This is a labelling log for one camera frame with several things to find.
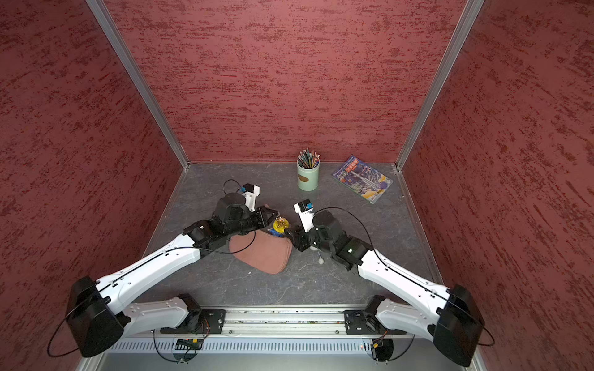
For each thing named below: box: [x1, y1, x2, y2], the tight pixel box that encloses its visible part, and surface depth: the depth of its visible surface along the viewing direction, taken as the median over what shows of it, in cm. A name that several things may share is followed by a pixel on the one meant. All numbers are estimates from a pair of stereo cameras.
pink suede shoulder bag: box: [228, 230, 294, 275], surface depth 85 cm
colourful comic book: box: [331, 154, 394, 205], surface depth 116 cm
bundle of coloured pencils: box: [297, 147, 321, 170], surface depth 105 cm
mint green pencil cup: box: [297, 160, 321, 192], surface depth 106 cm
